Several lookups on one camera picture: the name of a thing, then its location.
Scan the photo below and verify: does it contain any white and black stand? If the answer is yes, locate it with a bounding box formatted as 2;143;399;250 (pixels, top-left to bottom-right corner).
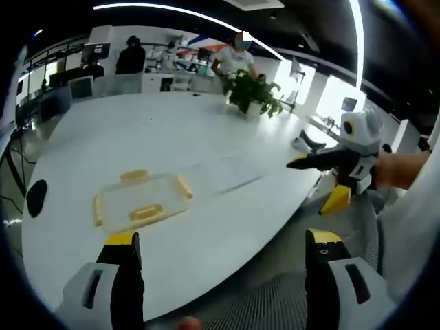
291;129;328;151

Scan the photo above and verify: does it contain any person's left hand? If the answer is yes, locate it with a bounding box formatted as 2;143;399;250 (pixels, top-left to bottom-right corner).
178;316;204;330

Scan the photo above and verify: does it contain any green potted plant white pot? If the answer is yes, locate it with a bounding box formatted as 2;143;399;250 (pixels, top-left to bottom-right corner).
222;68;286;120

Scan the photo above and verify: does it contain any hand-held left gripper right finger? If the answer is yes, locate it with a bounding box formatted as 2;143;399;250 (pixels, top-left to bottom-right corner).
304;228;399;330

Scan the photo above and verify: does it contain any dark monitor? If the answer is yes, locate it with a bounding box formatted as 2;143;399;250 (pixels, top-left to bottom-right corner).
83;42;112;63

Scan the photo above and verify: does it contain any clear lid with yellow buckles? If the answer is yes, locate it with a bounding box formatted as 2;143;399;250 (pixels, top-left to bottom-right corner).
91;168;194;238

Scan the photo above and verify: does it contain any grey mesh office chair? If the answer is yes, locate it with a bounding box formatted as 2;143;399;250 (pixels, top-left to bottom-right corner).
202;190;388;330

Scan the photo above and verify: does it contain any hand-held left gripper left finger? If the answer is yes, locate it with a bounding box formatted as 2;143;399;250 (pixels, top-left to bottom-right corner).
54;232;145;330

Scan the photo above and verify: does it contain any person's right hand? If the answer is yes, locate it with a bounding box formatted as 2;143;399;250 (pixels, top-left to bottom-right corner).
375;152;427;190

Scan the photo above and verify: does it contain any curved ceiling light strip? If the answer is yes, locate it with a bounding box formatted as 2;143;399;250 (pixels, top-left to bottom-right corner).
92;0;366;90

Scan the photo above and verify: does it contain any black oval pad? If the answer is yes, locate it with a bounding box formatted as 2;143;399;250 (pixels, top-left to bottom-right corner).
26;179;49;219

